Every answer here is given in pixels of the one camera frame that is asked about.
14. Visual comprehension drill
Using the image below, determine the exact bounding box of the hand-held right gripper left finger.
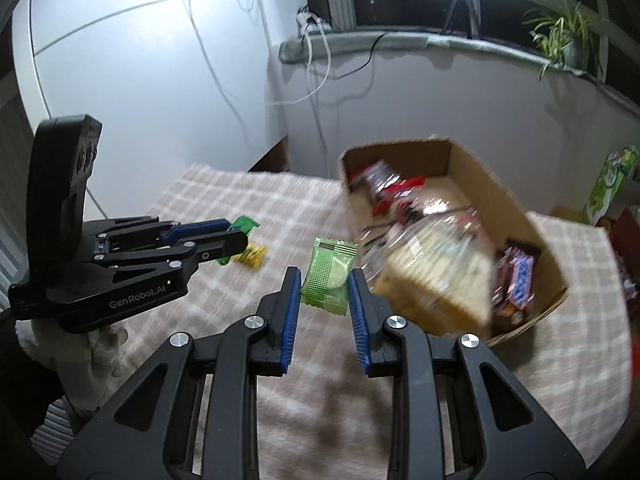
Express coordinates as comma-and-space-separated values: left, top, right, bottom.
57, 266, 303, 480

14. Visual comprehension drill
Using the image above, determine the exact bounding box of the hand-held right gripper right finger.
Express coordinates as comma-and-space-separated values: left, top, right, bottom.
347, 268, 586, 480

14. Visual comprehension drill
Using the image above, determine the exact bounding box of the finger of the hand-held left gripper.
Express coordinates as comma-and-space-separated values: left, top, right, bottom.
107, 216, 233, 247
95, 232, 249, 281

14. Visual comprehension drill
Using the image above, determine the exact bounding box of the small green candy packet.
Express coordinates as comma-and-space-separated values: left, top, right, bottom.
217, 215, 262, 265

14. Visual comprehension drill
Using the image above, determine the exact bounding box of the green square snack packet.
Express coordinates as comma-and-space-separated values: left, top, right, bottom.
300, 236, 358, 317

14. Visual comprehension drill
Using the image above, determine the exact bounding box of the yellow bread packet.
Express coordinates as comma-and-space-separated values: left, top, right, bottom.
360, 210, 496, 341

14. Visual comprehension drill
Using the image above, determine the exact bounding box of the brown snack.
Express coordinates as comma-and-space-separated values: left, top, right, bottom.
372, 195, 428, 226

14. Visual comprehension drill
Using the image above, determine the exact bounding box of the brown chocolate bar blue lettering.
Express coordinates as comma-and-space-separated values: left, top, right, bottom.
500, 252, 538, 311

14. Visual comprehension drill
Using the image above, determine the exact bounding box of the cardboard box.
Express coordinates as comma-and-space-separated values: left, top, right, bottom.
340, 136, 571, 348

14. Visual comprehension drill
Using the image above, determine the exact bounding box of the person's left hand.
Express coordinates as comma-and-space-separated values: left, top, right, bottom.
17, 319, 128, 411

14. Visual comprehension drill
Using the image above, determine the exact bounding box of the small yellow candy packet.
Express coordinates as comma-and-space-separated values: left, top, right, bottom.
232, 243, 268, 272

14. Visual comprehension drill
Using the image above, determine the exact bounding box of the pink checked tablecloth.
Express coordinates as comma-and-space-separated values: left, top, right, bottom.
35, 162, 631, 480

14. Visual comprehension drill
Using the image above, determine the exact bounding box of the dark red snack packet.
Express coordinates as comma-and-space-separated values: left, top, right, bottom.
350, 160, 426, 201

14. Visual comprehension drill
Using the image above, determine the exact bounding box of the white cabinet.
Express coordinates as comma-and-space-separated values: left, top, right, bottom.
12, 0, 291, 221

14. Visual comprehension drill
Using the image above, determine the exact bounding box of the dark brown snack packet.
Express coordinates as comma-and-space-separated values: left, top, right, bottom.
505, 239, 543, 261
492, 300, 531, 328

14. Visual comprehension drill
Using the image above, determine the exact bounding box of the white power strip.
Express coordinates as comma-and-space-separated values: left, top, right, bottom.
296, 10, 332, 31

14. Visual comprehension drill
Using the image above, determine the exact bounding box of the red box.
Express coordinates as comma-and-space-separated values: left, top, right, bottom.
597, 207, 640, 261

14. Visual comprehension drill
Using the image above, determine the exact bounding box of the green carton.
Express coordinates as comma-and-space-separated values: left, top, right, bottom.
585, 145, 640, 226

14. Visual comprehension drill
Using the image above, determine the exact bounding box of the dark window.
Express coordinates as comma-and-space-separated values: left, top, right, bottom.
300, 0, 640, 86

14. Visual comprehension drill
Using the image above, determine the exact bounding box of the black tripod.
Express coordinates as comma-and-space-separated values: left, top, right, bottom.
442, 0, 483, 38

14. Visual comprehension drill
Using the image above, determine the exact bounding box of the potted spider plant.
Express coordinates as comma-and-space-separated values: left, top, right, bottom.
522, 0, 606, 83

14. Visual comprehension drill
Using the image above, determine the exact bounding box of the black cable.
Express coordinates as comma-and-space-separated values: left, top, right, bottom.
312, 30, 388, 161

